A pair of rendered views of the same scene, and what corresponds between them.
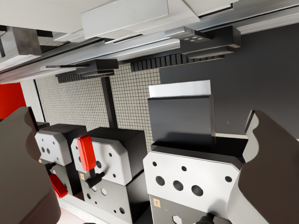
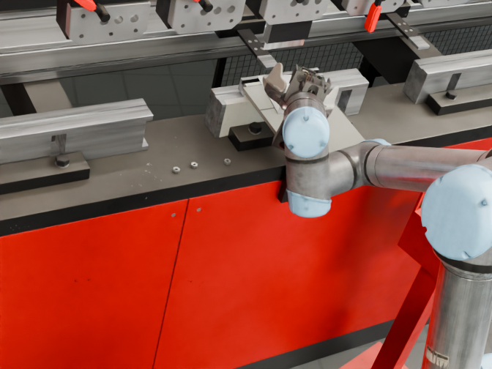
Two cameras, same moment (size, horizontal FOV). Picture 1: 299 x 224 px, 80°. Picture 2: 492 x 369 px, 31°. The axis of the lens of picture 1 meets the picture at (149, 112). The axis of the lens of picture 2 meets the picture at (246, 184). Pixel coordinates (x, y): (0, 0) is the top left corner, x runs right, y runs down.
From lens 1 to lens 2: 1.69 m
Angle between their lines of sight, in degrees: 53
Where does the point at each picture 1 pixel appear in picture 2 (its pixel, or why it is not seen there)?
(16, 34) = (418, 89)
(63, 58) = (433, 16)
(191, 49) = (255, 23)
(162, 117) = (301, 28)
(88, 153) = (369, 19)
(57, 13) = not seen: hidden behind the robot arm
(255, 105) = not seen: outside the picture
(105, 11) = not seen: hidden behind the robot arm
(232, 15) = (211, 36)
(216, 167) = (277, 20)
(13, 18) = (338, 120)
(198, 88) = (271, 45)
